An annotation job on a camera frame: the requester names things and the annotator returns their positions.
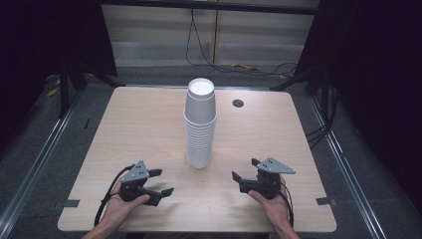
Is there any bundle of black floor cables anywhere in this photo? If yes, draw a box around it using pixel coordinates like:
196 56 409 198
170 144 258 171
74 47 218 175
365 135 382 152
304 88 340 149

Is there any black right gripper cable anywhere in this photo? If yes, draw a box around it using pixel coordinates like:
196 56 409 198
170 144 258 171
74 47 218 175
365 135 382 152
278 181 296 228

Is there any long black hanging cable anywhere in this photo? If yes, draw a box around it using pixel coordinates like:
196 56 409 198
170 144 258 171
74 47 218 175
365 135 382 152
184 8 299 78

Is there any silver floor rail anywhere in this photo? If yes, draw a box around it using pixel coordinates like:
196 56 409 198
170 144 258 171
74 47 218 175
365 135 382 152
0 96 83 231
308 96 388 239

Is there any black metal stand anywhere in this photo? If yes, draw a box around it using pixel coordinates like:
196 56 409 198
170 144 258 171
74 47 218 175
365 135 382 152
57 61 126 120
269 65 333 116

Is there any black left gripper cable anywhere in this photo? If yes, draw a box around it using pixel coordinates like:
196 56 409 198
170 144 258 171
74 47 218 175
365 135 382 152
94 163 135 228

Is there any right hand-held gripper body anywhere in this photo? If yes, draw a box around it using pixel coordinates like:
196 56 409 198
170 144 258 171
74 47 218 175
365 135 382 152
238 156 297 200

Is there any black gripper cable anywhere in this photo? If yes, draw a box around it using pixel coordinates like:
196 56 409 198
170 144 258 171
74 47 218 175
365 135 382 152
278 181 296 228
94 163 135 228

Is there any stack of white paper cups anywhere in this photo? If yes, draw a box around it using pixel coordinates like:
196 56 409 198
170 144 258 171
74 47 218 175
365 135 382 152
183 78 218 169

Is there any person's left hand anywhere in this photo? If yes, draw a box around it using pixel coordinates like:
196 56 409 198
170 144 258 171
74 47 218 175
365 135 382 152
99 180 151 231

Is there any person's right hand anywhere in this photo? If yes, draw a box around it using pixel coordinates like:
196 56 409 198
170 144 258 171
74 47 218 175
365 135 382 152
248 175 291 231

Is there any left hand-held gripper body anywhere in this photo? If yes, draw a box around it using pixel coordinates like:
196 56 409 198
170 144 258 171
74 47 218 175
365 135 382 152
118 159 157 204

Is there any black curtain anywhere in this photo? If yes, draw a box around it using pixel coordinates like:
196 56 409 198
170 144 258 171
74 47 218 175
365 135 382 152
294 0 422 215
0 0 118 150

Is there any black horizontal bar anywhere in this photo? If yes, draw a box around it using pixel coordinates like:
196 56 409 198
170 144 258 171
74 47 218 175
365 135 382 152
100 0 320 16

